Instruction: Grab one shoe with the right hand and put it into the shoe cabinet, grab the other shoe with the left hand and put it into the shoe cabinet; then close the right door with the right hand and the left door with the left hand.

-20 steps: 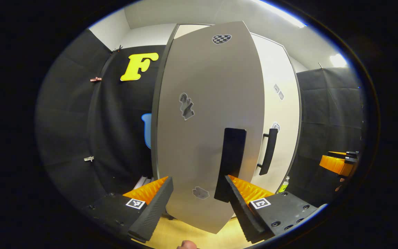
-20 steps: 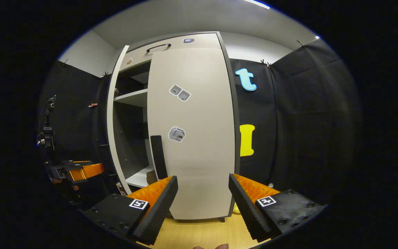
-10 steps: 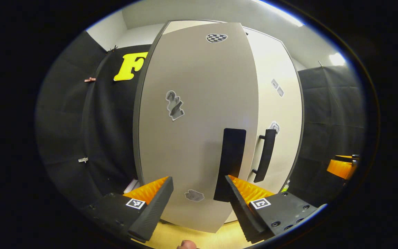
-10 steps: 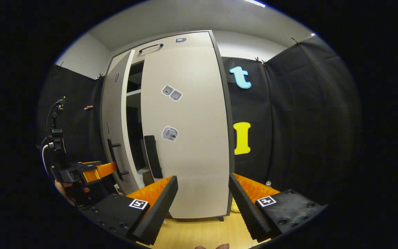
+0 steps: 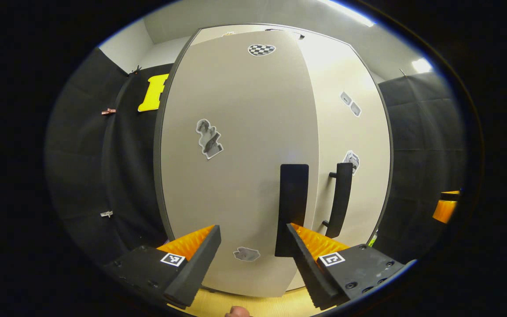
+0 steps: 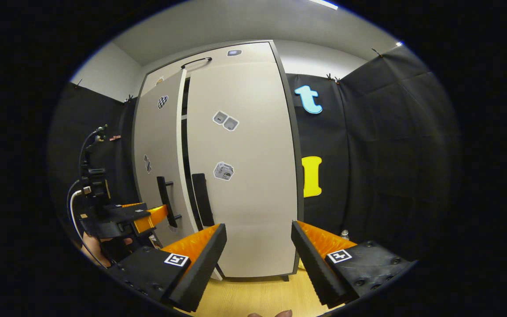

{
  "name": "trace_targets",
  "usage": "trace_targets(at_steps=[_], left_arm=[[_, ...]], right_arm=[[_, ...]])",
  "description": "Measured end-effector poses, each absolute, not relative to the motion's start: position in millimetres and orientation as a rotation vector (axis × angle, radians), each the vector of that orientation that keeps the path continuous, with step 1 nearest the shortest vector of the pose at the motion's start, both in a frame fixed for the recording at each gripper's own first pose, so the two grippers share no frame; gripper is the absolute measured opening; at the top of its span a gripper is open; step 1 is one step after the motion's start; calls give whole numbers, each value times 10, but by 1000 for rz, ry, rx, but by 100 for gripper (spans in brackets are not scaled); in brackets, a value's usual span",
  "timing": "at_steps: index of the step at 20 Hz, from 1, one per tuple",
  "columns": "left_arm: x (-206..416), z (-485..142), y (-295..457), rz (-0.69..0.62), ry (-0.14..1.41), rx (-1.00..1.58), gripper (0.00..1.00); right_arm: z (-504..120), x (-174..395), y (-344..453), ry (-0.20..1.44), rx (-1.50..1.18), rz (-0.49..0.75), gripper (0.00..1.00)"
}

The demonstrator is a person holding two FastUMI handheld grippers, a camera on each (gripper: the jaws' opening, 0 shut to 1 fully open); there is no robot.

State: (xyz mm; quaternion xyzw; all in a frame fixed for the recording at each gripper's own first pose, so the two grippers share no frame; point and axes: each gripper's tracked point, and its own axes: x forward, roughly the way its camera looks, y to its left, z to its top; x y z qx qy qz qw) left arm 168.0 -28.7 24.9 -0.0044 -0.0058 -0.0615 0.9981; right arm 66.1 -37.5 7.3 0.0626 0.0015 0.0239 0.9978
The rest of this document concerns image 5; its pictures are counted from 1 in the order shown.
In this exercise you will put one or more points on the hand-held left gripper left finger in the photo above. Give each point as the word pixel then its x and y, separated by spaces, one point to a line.
pixel 200 266

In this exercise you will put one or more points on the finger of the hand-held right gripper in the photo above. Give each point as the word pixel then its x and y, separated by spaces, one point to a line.
pixel 445 211

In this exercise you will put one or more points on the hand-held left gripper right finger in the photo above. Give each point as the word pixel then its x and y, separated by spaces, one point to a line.
pixel 304 268

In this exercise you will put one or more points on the white cabinet door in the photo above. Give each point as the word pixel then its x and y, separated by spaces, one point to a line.
pixel 337 132
pixel 236 176

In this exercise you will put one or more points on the white shoe cabinet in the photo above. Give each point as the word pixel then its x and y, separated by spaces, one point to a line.
pixel 156 145

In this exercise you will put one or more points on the black backdrop cloth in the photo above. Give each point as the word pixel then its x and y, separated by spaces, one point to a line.
pixel 82 167
pixel 425 154

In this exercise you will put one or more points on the white cloth clip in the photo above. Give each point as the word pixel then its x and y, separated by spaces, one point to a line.
pixel 106 214

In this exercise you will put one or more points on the small ceiling light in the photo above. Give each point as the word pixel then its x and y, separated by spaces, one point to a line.
pixel 421 65

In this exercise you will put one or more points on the red cloth clip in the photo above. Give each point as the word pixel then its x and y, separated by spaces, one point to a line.
pixel 108 111

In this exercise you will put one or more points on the long ceiling light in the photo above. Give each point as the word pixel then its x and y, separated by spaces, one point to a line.
pixel 348 13

